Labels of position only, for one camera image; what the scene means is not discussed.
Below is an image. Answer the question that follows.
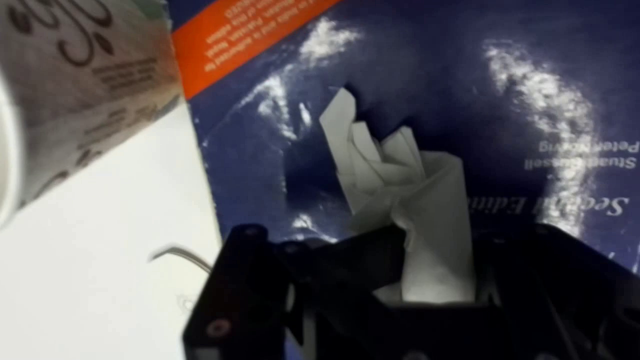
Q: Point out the printed paper coffee cup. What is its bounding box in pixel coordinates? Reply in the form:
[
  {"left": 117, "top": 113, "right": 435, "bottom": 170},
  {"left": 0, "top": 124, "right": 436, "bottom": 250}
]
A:
[{"left": 0, "top": 0, "right": 184, "bottom": 228}]

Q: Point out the white paper tissue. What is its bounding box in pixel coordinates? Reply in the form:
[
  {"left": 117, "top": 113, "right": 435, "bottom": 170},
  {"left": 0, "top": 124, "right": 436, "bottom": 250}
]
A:
[{"left": 319, "top": 85, "right": 479, "bottom": 306}]

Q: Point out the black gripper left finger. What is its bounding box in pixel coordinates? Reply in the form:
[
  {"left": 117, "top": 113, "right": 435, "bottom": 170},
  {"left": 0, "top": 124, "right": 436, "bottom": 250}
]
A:
[{"left": 183, "top": 221, "right": 411, "bottom": 360}]

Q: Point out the thin grey curved wire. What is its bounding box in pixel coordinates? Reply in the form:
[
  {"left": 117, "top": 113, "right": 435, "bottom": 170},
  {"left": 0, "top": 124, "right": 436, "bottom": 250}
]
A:
[{"left": 149, "top": 246, "right": 217, "bottom": 275}]

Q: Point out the blue hardcover book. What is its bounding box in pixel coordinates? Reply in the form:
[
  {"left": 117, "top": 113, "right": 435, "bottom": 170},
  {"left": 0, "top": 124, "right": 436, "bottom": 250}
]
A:
[{"left": 167, "top": 0, "right": 640, "bottom": 275}]

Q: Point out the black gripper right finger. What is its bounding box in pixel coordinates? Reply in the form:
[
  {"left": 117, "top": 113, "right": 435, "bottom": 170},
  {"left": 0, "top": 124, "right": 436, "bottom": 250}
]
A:
[{"left": 477, "top": 221, "right": 640, "bottom": 360}]

